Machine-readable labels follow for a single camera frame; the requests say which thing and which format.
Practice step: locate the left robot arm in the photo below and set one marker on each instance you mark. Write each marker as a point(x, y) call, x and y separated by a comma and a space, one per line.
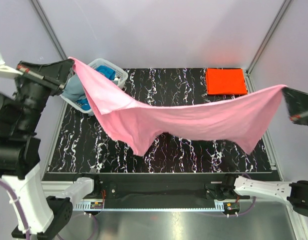
point(39, 215)

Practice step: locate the left aluminium frame post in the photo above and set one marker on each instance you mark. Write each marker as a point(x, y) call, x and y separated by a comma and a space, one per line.
point(48, 28)

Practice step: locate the grey t-shirt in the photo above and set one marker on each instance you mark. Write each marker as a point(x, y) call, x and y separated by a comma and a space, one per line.
point(74, 90)

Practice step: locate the aluminium frame post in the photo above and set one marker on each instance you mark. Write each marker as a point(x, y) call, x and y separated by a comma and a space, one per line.
point(272, 29)
point(48, 28)

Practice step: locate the white slotted cable duct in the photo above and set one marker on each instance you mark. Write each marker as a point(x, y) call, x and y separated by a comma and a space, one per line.
point(97, 206)

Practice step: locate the white plastic basket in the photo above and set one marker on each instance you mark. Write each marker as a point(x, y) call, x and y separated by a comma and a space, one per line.
point(95, 63)

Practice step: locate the right aluminium frame post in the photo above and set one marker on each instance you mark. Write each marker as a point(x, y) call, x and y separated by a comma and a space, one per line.
point(272, 29)

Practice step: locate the blue t-shirt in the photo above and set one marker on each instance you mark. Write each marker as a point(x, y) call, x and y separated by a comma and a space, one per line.
point(105, 71)

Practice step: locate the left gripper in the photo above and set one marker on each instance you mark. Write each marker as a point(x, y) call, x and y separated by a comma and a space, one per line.
point(55, 74)

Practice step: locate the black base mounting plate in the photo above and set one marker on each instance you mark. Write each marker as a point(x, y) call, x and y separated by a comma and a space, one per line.
point(162, 188)

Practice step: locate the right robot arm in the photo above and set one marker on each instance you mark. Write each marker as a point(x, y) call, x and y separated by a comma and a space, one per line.
point(294, 194)

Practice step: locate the folded orange t-shirt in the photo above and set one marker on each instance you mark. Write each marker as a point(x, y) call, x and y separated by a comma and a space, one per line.
point(225, 81)

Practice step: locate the pink t-shirt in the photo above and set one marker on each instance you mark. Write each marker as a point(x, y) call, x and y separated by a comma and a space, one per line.
point(242, 120)

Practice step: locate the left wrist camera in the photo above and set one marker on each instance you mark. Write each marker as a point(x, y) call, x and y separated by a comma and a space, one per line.
point(6, 71)

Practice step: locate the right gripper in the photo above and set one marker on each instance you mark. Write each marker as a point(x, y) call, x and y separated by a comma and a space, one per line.
point(300, 105)

